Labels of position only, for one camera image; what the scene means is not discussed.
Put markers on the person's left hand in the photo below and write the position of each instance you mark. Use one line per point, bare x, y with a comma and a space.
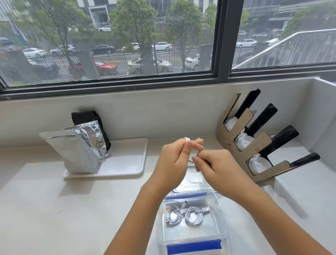
168, 170

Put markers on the person's right hand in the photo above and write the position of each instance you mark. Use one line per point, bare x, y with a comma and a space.
225, 173

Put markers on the clear container lid blue seal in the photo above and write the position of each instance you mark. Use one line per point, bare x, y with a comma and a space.
194, 180

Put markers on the clear plastic container blue clips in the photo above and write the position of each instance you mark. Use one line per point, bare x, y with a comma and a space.
210, 231

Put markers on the person's right forearm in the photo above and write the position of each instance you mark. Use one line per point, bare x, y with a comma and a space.
283, 226

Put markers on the person's left forearm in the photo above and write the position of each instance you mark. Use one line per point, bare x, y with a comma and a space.
131, 228

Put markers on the white cup lid stack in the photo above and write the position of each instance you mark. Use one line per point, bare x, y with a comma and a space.
258, 165
244, 142
231, 123

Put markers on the cardboard cup dispenser rack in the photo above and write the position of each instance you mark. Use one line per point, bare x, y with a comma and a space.
225, 139

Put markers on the white rectangular tray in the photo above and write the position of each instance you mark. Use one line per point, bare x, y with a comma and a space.
126, 160

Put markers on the silver foil bag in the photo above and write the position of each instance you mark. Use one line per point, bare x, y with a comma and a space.
73, 152

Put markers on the black bag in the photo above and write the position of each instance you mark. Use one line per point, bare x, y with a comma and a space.
84, 117

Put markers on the beige car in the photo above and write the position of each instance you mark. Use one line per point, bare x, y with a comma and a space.
164, 65

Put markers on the red car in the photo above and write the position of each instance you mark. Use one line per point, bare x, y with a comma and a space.
106, 68

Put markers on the white stair railing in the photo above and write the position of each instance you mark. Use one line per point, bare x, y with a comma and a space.
278, 44

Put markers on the black window frame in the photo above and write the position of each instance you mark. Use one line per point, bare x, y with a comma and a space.
223, 39

